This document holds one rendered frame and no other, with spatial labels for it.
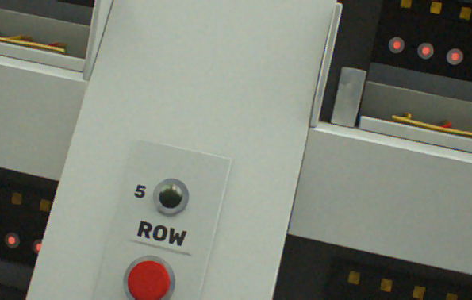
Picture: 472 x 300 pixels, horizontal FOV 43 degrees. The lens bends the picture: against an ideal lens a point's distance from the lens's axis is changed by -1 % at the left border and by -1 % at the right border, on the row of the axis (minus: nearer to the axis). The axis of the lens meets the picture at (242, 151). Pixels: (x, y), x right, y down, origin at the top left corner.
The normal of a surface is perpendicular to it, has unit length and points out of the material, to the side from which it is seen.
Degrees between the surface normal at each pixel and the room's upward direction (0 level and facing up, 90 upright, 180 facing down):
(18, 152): 109
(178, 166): 90
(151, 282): 90
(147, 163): 90
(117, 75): 90
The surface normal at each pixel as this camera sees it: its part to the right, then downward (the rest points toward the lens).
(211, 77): -0.06, -0.21
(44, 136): -0.13, 0.11
